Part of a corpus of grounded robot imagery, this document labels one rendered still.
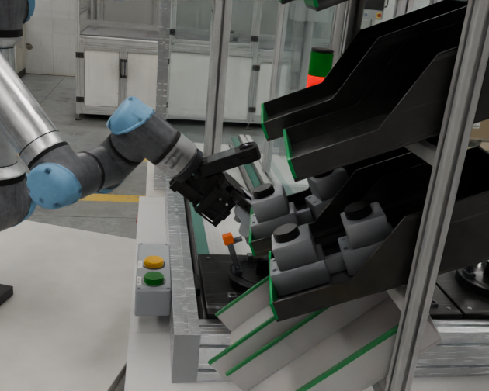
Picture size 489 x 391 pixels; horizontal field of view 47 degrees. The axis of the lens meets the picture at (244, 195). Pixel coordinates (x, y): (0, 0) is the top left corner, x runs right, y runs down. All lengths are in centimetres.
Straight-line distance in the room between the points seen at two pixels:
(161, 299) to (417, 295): 65
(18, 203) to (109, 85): 519
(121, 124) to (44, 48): 830
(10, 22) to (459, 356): 104
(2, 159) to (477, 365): 102
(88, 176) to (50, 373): 36
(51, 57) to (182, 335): 842
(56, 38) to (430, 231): 881
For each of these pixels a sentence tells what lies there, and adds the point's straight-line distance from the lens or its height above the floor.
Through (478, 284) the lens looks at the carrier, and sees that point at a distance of 128.
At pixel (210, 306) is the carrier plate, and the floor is 97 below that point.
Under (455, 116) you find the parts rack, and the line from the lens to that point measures 53.
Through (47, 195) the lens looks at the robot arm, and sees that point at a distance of 94.
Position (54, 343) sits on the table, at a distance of 117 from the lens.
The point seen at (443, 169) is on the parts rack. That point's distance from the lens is 54.
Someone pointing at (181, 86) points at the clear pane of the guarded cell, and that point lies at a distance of 236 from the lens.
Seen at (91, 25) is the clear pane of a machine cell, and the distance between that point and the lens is 635.
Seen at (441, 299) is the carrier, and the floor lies 97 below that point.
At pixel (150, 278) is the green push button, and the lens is 114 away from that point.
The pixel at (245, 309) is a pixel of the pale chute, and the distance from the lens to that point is 94.
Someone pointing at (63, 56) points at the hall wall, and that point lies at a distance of 925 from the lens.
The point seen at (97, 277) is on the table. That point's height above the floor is 86.
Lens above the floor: 152
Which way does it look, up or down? 20 degrees down
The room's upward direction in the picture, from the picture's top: 6 degrees clockwise
